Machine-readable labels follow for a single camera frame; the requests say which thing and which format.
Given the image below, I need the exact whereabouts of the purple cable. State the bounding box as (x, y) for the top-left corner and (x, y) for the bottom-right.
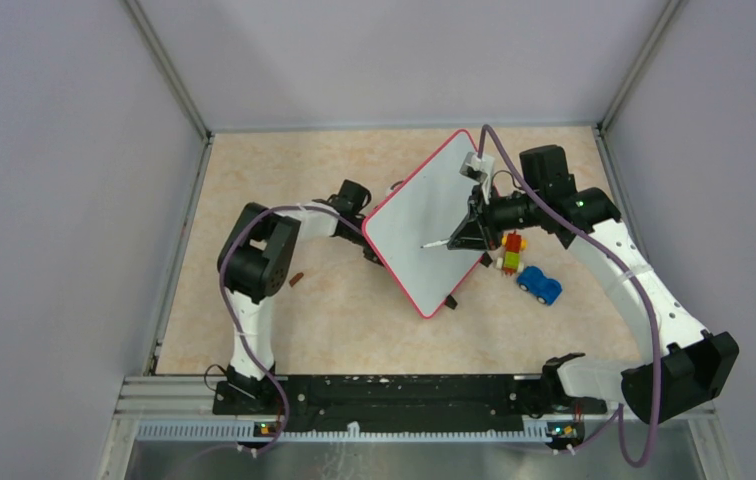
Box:
(217, 203), (369, 458)
(477, 124), (663, 469)

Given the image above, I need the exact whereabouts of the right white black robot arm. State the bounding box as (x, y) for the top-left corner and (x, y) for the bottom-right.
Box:
(448, 145), (740, 424)

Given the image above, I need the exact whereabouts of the pink-framed whiteboard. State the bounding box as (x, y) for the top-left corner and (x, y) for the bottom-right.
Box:
(362, 129), (483, 318)

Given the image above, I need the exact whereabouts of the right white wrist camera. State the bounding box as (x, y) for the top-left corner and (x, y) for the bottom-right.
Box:
(460, 152), (494, 183)

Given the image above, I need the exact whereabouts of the brown marker cap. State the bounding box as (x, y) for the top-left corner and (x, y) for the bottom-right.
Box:
(289, 272), (304, 287)

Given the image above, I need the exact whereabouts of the white marker pen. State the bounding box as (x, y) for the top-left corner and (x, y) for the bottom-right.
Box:
(420, 239), (450, 249)

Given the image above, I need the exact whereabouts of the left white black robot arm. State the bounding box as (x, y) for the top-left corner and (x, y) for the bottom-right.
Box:
(216, 180), (382, 414)

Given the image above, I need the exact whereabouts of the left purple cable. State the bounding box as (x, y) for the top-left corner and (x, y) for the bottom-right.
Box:
(217, 203), (369, 458)

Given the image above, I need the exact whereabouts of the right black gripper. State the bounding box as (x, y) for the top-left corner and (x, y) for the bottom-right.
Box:
(448, 182), (544, 252)

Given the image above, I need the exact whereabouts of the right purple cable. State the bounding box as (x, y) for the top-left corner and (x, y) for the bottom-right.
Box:
(477, 124), (663, 469)

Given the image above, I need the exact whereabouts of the aluminium frame rail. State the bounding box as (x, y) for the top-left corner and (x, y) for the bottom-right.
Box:
(98, 374), (742, 479)

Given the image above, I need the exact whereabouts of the blue toy car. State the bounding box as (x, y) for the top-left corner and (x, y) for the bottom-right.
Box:
(516, 266), (563, 305)

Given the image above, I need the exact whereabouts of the colourful toy brick figure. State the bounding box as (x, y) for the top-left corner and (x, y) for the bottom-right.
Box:
(496, 231), (527, 276)

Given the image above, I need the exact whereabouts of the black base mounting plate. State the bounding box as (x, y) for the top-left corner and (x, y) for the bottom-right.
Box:
(212, 374), (607, 433)

